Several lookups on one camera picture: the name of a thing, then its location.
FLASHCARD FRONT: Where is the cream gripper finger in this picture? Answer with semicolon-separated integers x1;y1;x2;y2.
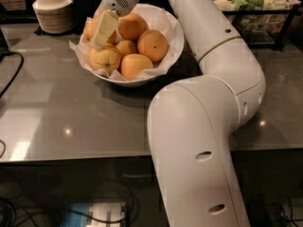
91;10;119;49

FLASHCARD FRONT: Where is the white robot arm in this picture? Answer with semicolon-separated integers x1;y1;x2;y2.
102;0;266;227

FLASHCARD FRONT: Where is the white paper bowl liner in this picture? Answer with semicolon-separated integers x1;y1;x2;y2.
68;5;180;82

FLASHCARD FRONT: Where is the white ceramic bowl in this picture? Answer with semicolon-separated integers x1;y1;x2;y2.
79;3;186;88

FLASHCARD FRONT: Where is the black cup holder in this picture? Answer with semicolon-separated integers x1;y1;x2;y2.
72;0;96;29

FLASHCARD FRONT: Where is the small orange centre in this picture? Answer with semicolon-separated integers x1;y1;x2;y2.
116;40;137;57

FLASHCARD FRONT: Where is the stack of paper bowls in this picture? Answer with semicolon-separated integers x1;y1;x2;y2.
32;0;76;34

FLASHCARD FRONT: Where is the green packet in rack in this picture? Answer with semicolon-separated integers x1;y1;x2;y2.
233;0;264;10

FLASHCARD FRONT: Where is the blue white box below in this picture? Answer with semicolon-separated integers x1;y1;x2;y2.
60;202;127;227

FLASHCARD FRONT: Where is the black cable on left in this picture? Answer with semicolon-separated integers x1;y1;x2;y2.
0;50;26;99

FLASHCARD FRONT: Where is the black wire rack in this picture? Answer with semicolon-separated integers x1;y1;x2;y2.
216;0;301;50

